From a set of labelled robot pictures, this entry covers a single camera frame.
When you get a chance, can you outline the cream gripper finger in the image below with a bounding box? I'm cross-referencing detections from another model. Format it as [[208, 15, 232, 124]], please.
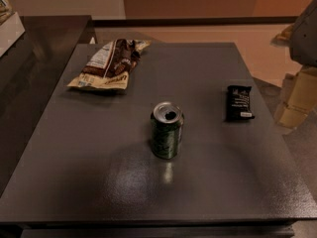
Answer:
[[273, 66, 317, 129], [270, 25, 294, 47]]

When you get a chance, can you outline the brown chip bag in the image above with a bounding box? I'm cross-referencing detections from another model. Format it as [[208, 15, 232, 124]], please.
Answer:
[[68, 39, 151, 90]]

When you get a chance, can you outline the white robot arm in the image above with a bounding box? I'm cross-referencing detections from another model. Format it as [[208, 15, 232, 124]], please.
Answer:
[[271, 0, 317, 129]]

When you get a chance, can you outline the black rxbar chocolate bar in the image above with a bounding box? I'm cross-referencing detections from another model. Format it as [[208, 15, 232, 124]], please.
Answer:
[[226, 85, 255, 121]]

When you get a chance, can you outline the green soda can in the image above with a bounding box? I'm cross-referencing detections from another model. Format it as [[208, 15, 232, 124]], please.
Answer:
[[151, 101, 184, 160]]

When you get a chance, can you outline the white box on counter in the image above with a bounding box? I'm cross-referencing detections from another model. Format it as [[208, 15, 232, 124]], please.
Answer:
[[0, 13, 25, 58]]

